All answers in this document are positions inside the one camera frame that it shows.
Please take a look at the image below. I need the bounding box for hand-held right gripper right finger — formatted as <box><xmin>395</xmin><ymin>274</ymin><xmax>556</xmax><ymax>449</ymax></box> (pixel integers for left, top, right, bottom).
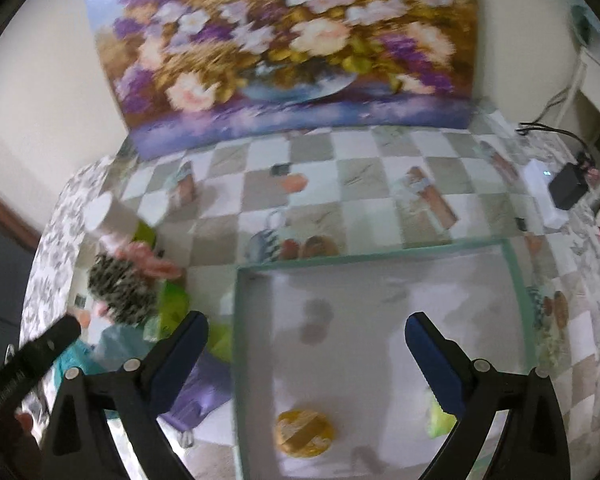
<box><xmin>405</xmin><ymin>312</ymin><xmax>571</xmax><ymax>480</ymax></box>

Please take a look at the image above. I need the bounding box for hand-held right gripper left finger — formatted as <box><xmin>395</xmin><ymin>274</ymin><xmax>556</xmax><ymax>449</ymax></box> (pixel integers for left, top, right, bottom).
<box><xmin>40</xmin><ymin>311</ymin><xmax>209</xmax><ymax>480</ymax></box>

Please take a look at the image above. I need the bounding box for white box with green rim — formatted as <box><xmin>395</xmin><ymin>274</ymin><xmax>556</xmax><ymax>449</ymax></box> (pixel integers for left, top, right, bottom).
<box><xmin>232</xmin><ymin>240</ymin><xmax>538</xmax><ymax>480</ymax></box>

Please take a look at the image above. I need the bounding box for purple cloth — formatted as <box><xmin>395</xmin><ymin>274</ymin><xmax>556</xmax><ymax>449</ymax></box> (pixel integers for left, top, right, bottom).
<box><xmin>157</xmin><ymin>347</ymin><xmax>233</xmax><ymax>433</ymax></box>

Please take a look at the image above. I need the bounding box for yellow-green cloth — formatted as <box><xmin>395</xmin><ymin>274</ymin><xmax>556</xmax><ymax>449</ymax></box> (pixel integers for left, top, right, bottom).
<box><xmin>135</xmin><ymin>220</ymin><xmax>236</xmax><ymax>361</ymax></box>

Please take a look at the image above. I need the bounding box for small green cloth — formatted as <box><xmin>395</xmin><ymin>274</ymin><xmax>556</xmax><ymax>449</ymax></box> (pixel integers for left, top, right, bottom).
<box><xmin>426</xmin><ymin>397</ymin><xmax>458</xmax><ymax>438</ymax></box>

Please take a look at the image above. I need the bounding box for teal cloth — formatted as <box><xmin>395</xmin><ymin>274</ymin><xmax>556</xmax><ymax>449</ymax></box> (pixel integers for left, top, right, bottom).
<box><xmin>55</xmin><ymin>322</ymin><xmax>153</xmax><ymax>418</ymax></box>

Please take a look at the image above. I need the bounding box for black and white spotted cloth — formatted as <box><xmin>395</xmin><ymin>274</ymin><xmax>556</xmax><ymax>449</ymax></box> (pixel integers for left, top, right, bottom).
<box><xmin>87</xmin><ymin>252</ymin><xmax>161</xmax><ymax>326</ymax></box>

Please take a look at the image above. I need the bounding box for yellow round pad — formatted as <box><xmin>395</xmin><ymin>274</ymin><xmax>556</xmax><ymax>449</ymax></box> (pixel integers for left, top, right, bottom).
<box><xmin>274</xmin><ymin>409</ymin><xmax>336</xmax><ymax>458</ymax></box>

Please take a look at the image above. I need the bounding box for checkered printed tablecloth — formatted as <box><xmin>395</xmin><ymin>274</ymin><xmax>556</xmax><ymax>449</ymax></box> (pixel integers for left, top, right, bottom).
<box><xmin>75</xmin><ymin>110</ymin><xmax>596</xmax><ymax>480</ymax></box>

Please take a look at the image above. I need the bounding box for white box device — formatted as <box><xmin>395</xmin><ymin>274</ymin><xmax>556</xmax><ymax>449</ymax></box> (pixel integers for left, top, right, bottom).
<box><xmin>522</xmin><ymin>160</ymin><xmax>571</xmax><ymax>228</ymax></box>

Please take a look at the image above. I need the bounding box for black box device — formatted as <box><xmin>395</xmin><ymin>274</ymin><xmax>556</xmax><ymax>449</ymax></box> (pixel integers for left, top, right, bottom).
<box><xmin>550</xmin><ymin>162</ymin><xmax>591</xmax><ymax>211</ymax></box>

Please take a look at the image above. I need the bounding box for white furniture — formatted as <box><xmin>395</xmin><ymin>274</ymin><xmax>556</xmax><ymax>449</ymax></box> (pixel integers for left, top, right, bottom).
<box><xmin>567</xmin><ymin>45</ymin><xmax>600</xmax><ymax>211</ymax></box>

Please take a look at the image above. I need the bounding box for floral painting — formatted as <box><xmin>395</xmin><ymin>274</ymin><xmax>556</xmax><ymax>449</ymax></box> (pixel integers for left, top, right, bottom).
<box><xmin>82</xmin><ymin>0</ymin><xmax>481</xmax><ymax>161</ymax></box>

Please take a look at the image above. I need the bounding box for black cable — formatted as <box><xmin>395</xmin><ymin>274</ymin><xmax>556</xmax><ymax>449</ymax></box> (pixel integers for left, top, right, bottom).
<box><xmin>517</xmin><ymin>120</ymin><xmax>596</xmax><ymax>171</ymax></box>

